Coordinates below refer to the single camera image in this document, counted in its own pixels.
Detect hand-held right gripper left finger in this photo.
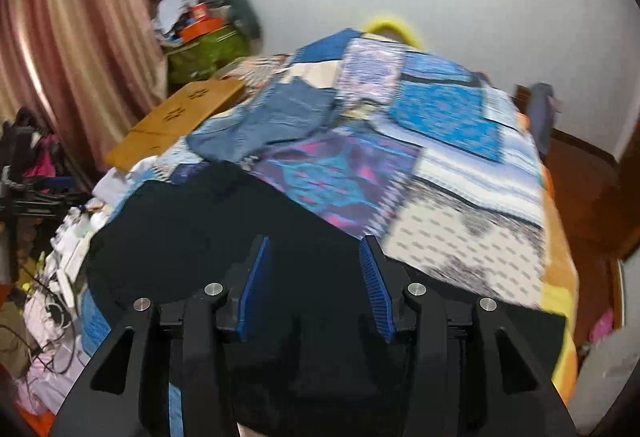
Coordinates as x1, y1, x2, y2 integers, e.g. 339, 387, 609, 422
50, 236, 273, 437

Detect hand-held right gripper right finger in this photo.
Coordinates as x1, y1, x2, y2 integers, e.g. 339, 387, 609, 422
359, 235, 576, 437

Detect black pants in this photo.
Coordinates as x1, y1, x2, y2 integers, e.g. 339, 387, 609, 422
85, 160, 567, 437

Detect patchwork printed blanket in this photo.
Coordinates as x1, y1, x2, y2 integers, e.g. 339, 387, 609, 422
80, 28, 548, 358

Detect blue jeans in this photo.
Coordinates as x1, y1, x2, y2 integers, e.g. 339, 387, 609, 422
187, 77, 338, 164

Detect orange blanket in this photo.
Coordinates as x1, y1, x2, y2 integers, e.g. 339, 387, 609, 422
515, 112, 581, 405

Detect tan wooden board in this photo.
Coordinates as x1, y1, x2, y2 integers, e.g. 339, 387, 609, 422
105, 80, 246, 173

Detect green bag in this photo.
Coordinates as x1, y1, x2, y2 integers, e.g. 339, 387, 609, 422
167, 30, 251, 85

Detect orange box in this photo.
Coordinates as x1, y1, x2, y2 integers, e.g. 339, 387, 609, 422
177, 17, 223, 43

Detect yellow curved tube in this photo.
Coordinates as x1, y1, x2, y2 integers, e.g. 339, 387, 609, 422
361, 16, 423, 49

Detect pink striped curtain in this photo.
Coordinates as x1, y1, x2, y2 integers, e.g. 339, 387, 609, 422
0, 0, 168, 178

